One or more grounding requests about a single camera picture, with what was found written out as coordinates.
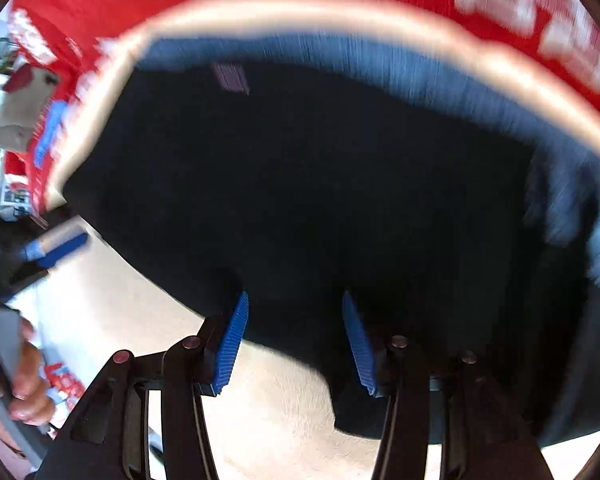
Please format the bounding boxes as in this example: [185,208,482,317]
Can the cream sofa seat cushion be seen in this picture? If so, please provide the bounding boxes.
[38,0,600,479]

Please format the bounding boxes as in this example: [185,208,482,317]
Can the person's left hand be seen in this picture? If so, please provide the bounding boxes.
[0,318,55,430]

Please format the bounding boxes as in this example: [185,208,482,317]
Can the beige plush toy red patch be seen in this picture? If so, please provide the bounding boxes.
[0,64,60,154]

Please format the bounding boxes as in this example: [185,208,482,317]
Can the black pants with patterned lining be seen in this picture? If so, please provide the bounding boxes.
[62,35,600,444]

